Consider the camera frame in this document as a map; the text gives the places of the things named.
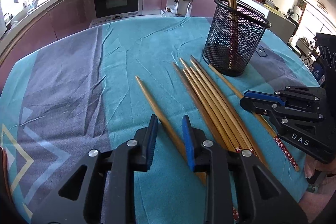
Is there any wooden chopstick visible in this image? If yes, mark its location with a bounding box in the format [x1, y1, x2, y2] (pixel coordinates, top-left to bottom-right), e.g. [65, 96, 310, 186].
[190, 56, 267, 165]
[134, 76, 208, 185]
[172, 62, 240, 152]

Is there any chopstick with floral end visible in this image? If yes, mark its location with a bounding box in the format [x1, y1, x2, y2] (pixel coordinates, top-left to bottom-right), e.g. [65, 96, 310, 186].
[209, 65, 300, 172]

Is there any right hand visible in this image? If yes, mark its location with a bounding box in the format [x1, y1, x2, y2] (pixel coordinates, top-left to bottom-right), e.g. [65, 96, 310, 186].
[299, 156, 335, 223]

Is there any black mesh utensil cup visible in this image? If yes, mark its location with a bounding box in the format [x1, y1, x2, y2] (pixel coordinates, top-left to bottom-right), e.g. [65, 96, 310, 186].
[202, 0, 272, 77]

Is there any chopstick in cup left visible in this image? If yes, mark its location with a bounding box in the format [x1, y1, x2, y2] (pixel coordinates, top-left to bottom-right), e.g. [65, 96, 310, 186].
[228, 0, 235, 69]

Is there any chopstick in cup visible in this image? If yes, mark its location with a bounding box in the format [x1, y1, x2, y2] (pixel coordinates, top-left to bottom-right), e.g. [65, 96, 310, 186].
[228, 0, 235, 69]
[228, 0, 238, 69]

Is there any chopstick in cup right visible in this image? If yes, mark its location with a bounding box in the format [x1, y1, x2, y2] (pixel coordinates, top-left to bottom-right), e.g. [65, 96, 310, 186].
[228, 0, 238, 69]

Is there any teal grey tablecloth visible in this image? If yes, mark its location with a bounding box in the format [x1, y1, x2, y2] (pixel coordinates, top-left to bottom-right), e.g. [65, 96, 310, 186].
[1, 17, 317, 223]

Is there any oil bottle on floor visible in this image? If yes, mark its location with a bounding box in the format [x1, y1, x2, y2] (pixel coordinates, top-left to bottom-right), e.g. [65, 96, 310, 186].
[162, 7, 175, 18]

